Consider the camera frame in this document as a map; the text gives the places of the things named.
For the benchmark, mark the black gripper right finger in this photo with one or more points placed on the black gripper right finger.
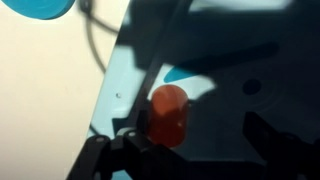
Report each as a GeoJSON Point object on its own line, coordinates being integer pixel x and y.
{"type": "Point", "coordinates": [286, 155]}

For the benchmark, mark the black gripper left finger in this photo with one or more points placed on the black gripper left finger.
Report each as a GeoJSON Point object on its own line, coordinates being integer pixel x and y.
{"type": "Point", "coordinates": [133, 151]}

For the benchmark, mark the blue toy sink unit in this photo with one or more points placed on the blue toy sink unit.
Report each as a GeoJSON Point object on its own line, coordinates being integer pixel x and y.
{"type": "Point", "coordinates": [259, 56]}

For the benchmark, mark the blue toy utensil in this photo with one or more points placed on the blue toy utensil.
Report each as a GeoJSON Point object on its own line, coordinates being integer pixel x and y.
{"type": "Point", "coordinates": [176, 73]}

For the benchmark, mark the teal blue round plate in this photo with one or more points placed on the teal blue round plate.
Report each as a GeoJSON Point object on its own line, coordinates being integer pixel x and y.
{"type": "Point", "coordinates": [40, 9]}

